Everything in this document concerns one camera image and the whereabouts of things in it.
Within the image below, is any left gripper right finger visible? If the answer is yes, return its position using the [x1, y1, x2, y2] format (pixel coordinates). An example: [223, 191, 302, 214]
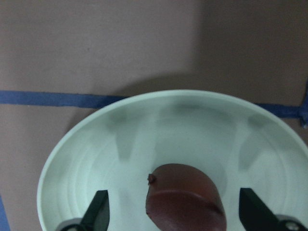
[239, 188, 308, 231]

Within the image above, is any light green plate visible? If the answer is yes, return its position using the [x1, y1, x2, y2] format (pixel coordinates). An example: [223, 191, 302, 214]
[37, 90, 308, 231]

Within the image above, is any brown bun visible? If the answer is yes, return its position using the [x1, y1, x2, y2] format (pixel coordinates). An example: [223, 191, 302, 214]
[145, 164, 227, 231]

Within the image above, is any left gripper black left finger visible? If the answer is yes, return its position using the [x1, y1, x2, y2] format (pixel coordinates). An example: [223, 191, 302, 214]
[56, 189, 111, 231]

